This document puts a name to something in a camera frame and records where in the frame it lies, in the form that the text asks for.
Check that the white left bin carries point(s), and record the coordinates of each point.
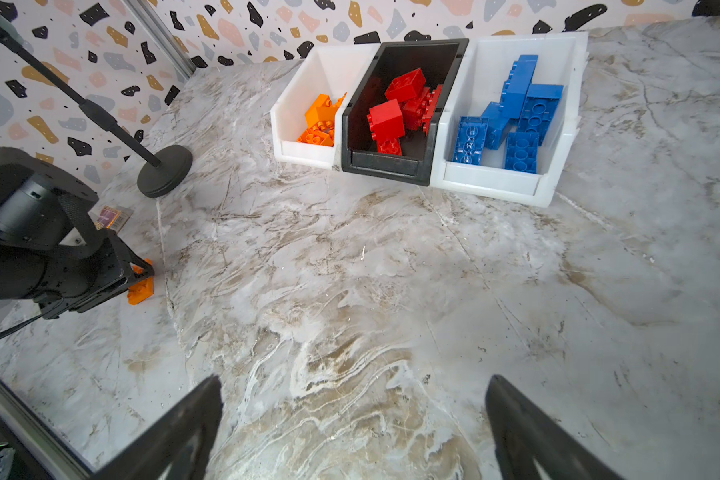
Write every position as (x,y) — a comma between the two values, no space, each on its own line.
(335,71)

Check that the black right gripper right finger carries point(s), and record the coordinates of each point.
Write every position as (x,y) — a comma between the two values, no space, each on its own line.
(528,441)

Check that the black middle bin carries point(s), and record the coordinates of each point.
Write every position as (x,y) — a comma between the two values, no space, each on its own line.
(440,61)

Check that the aluminium rail base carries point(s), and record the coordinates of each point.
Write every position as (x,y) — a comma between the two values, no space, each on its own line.
(30,449)

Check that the orange lego brick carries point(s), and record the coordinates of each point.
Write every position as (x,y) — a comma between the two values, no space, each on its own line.
(143,289)
(320,134)
(322,109)

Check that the purple patterned card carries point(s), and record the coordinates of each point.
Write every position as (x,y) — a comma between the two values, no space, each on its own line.
(113,218)

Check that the white right bin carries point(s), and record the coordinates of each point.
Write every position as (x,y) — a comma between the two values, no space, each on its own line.
(481,76)

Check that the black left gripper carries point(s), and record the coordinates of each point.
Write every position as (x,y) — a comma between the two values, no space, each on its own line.
(110,271)

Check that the red lego brick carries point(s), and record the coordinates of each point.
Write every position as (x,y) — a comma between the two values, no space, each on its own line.
(390,147)
(413,110)
(406,87)
(386,121)
(431,102)

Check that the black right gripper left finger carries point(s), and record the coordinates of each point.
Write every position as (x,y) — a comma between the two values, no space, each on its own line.
(179,444)

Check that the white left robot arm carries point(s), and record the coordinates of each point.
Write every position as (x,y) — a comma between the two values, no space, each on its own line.
(51,252)

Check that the blue lego brick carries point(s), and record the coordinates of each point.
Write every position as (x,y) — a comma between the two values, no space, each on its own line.
(539,109)
(522,152)
(497,126)
(470,141)
(515,88)

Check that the white bin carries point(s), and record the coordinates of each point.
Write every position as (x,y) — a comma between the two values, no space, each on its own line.
(335,71)
(481,76)

